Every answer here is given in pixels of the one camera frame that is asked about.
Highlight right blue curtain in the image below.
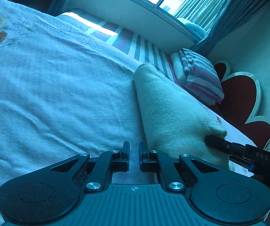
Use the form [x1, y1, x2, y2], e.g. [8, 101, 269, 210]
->
[190, 0, 270, 57]

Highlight blue blanket on windowsill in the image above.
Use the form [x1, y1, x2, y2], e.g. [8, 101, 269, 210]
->
[177, 18, 206, 39]

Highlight striped folded pillow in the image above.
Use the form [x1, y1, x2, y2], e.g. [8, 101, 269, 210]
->
[170, 48, 225, 106]

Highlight floral white bedspread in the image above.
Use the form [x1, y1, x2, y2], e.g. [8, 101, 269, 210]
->
[0, 0, 258, 226]

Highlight red heart-shaped headboard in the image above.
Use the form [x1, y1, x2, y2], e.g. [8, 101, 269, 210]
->
[214, 60, 270, 151]

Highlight cream knit sweater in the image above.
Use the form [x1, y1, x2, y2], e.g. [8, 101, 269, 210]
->
[133, 64, 228, 168]

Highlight striped bed sheet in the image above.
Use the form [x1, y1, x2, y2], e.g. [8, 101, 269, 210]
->
[57, 9, 178, 84]

